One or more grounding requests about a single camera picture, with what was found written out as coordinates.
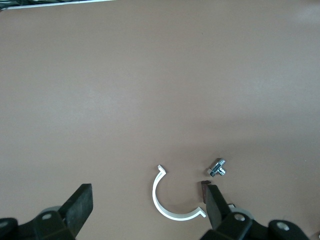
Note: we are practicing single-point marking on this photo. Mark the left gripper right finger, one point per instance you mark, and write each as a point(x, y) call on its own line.
point(220, 215)

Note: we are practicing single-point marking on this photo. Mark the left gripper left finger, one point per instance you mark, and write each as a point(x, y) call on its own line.
point(75, 212)

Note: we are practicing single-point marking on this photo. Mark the chrome valve fitting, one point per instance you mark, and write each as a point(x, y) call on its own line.
point(217, 168)

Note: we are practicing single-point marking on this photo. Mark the white table edge rail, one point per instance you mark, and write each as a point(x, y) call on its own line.
point(57, 4)

